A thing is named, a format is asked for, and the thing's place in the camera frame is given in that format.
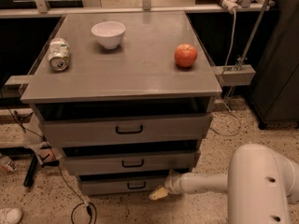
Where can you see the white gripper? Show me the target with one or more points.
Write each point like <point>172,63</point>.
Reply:
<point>173,183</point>

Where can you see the grey bottom drawer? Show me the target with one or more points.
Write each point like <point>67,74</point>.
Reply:
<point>121,182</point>

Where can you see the grey drawer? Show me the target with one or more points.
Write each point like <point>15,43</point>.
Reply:
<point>121,182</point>
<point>114,131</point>
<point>131,162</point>

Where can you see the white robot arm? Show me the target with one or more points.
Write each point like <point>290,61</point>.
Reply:
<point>260,184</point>

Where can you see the grey middle drawer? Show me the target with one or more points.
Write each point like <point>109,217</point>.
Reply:
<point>131,162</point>

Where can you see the grey top drawer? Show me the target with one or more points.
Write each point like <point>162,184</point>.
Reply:
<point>114,131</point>

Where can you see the grey drawer cabinet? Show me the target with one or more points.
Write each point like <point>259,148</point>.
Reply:
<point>138,78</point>

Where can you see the black clamp tool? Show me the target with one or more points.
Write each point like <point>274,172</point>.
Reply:
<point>42,156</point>

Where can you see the red apple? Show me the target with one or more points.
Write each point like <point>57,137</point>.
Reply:
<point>185,55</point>

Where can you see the dark cabinet at right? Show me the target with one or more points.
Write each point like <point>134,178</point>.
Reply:
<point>274,91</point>

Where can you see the white sneaker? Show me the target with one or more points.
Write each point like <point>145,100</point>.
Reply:
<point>10,216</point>

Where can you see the plastic bottle on floor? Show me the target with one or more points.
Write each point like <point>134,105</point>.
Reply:
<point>7,163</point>

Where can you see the white ceramic bowl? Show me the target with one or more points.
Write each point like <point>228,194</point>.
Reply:
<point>108,34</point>

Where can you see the crushed silver soda can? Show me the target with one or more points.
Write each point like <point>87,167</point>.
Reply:
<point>59,54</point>

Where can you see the metal diagonal rod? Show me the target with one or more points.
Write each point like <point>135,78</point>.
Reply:
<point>241,59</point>

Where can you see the grey metal side bracket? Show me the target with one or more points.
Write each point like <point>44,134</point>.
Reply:
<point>232,77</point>

